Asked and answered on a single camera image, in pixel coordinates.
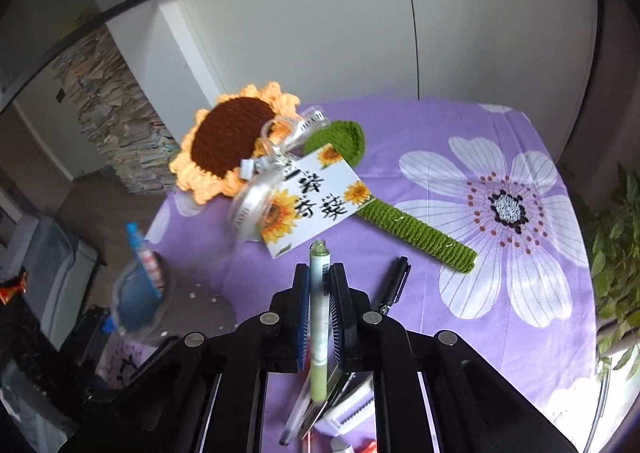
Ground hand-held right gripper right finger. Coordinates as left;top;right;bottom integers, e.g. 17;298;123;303
329;262;577;453

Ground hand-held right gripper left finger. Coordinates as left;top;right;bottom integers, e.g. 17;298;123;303
60;263;311;453

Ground pale green gel pen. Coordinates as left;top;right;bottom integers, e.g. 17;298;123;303
307;239;332;404

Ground black pen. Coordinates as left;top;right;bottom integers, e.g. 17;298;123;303
372;256;412;316

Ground dark slim pen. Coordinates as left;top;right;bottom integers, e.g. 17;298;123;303
299;372;353;440

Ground white retractable eraser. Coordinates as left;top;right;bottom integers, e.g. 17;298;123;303
320;375;376;435

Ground clear ballpoint pen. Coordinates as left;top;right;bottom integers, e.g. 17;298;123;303
277;373;317;448

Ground white satin ribbon bow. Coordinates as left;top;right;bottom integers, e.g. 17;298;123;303
229;106;333;241

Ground sunflower printed gift card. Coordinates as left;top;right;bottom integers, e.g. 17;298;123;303
260;144;372;259

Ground purple floral tablecloth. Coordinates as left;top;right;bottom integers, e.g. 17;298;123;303
95;93;608;453

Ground crochet sunflower with green stem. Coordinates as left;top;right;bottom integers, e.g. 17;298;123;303
168;80;478;275

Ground grey cushioned seat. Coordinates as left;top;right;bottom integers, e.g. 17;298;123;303
20;216;106;329

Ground tall stack of papers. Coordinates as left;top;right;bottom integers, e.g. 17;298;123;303
50;26;181;194

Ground green leafy plant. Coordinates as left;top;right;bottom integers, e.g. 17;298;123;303
582;163;640;384

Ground white wardrobe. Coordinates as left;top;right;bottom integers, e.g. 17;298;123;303
160;0;601;109

